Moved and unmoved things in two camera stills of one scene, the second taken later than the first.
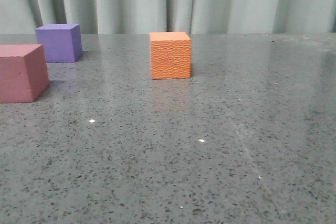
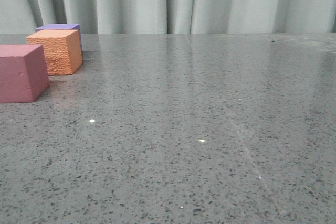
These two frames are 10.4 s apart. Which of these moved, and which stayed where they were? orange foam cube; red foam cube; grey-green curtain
Moved: orange foam cube
Stayed: red foam cube; grey-green curtain
